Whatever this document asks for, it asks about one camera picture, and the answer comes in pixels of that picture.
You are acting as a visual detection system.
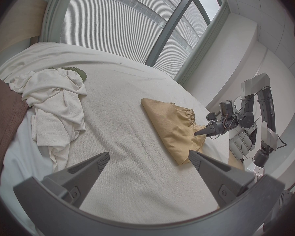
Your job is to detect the white garment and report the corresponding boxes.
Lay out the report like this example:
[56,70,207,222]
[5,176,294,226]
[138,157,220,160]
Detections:
[9,68,88,171]

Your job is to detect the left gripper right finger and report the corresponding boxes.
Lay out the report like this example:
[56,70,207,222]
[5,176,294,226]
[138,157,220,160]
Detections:
[188,150,256,208]

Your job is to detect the bed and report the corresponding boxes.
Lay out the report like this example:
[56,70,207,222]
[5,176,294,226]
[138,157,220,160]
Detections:
[0,0,244,224]

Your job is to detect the olive green garment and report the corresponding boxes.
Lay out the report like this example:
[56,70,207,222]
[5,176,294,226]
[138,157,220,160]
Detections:
[60,67,88,81]

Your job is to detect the grey-green curtain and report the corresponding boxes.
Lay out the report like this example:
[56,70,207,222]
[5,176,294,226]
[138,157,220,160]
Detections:
[175,1,230,85]
[40,0,77,44]

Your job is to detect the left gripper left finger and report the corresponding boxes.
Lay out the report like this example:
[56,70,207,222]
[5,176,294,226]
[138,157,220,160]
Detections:
[40,152,110,209]

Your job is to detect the tan shorts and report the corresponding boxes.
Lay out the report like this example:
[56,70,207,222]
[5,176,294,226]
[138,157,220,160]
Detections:
[141,98,208,165]

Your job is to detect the brown garment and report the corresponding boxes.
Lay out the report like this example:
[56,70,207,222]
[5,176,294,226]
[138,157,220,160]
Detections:
[0,77,27,181]

